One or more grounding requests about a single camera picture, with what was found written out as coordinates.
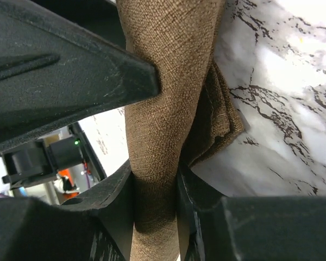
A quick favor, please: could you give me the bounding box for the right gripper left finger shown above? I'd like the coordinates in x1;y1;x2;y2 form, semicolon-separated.
0;162;133;260

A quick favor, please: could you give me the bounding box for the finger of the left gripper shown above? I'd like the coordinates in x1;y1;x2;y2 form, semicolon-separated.
0;1;159;153

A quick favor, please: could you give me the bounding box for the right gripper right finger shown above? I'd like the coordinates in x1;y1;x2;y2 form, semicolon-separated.
177;163;326;260

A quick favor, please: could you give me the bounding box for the brown cloth napkin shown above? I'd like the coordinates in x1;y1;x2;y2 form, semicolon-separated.
116;1;243;260

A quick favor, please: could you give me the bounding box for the black mounting base rail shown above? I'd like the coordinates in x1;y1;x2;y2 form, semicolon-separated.
67;122;107;182

